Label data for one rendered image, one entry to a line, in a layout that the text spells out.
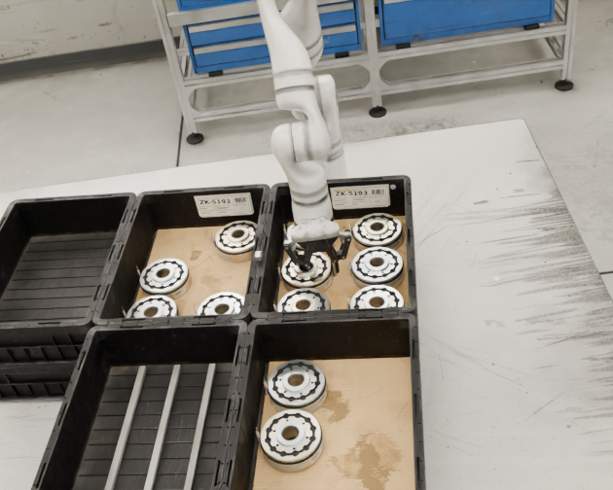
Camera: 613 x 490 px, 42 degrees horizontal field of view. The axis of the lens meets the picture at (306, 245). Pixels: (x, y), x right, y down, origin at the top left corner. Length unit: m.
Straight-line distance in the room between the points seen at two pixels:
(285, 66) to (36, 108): 2.98
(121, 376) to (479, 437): 0.67
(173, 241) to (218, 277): 0.17
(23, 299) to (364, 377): 0.77
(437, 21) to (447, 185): 1.52
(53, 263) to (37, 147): 2.14
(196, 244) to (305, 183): 0.42
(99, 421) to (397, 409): 0.53
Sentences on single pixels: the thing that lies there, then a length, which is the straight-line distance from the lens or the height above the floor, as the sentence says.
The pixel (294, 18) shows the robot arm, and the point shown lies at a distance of 1.56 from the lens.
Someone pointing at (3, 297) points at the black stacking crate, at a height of 0.83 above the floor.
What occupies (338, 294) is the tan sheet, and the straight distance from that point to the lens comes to 1.60.
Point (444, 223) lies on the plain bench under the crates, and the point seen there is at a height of 0.70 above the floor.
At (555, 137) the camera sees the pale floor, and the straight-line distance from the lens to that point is 3.46.
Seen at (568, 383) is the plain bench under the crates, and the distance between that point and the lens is 1.62.
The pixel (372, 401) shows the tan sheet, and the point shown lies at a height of 0.83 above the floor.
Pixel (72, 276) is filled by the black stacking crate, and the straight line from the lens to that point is 1.82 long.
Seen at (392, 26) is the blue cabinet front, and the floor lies 0.40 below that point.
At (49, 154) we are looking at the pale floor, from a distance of 3.90.
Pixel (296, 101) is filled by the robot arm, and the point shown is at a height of 1.24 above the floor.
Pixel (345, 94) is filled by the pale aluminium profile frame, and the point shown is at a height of 0.13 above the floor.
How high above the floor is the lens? 1.96
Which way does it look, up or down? 41 degrees down
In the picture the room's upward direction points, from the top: 10 degrees counter-clockwise
